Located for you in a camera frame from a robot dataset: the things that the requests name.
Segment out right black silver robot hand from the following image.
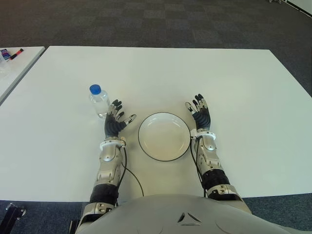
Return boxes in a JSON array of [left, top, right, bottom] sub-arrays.
[[184, 93, 212, 132]]

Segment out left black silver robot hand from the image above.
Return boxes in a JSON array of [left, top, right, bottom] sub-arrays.
[[104, 98, 137, 140]]

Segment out clear water bottle blue cap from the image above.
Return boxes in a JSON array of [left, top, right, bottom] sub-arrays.
[[88, 84, 110, 119]]

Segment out white plate black rim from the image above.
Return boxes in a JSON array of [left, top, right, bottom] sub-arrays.
[[137, 112, 191, 162]]

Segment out grey robot torso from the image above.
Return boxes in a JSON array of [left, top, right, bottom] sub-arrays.
[[77, 194, 292, 234]]

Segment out red black marker pen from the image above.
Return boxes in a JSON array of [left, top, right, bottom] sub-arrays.
[[9, 48, 24, 60]]

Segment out black metal stand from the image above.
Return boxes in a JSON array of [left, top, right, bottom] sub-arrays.
[[0, 202, 26, 234]]

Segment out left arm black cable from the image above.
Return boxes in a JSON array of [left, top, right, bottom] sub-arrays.
[[117, 142, 145, 197]]

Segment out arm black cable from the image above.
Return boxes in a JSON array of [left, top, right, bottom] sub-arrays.
[[190, 136, 207, 197], [117, 142, 145, 197]]

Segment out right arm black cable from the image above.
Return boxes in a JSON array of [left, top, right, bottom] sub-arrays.
[[190, 136, 207, 197]]

